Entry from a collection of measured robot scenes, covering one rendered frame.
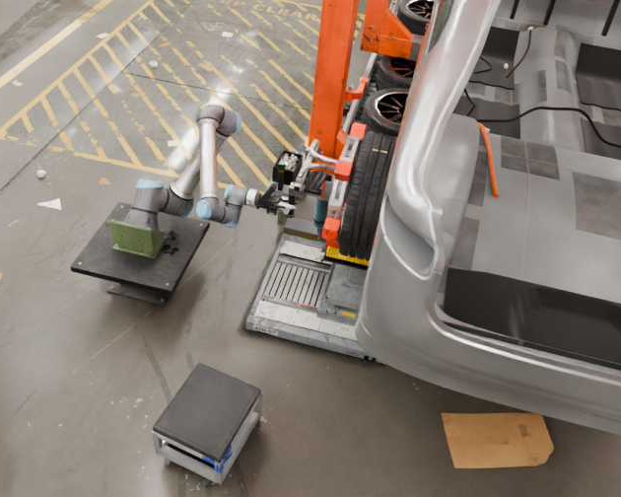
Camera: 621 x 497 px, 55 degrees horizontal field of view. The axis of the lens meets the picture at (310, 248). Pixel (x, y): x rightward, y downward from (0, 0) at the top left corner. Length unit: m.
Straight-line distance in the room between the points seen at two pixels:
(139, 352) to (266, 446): 0.90
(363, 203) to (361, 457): 1.27
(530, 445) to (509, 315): 0.99
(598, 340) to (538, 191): 0.80
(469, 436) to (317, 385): 0.84
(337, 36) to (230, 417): 1.94
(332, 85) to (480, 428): 1.99
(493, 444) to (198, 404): 1.53
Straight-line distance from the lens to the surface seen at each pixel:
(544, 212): 3.05
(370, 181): 2.80
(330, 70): 3.29
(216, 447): 2.74
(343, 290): 3.47
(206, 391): 2.88
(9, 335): 3.72
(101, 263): 3.54
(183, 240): 3.61
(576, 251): 3.01
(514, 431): 3.45
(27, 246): 4.20
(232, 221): 3.07
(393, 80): 5.04
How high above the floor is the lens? 2.77
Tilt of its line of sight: 44 degrees down
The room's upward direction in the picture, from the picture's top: 7 degrees clockwise
